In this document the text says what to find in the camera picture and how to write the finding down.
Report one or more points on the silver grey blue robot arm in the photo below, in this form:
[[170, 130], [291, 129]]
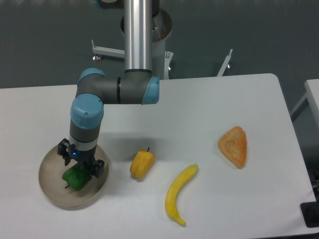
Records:
[[138, 86]]

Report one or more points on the yellow banana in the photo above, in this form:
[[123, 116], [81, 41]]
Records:
[[176, 186]]

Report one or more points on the beige round plate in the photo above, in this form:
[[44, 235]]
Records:
[[53, 186]]

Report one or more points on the white side table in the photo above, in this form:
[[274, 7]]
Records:
[[310, 98]]

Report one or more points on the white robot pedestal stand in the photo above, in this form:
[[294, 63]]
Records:
[[161, 58]]

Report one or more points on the green bell pepper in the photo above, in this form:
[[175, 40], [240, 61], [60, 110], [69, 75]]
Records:
[[76, 177]]

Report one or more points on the yellow bell pepper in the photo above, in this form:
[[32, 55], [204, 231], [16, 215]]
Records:
[[142, 163]]

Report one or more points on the black device at table edge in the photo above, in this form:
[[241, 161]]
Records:
[[310, 212]]

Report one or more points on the orange triangular pastry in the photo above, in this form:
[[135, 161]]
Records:
[[233, 145]]

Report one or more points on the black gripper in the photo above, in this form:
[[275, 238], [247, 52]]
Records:
[[87, 157]]

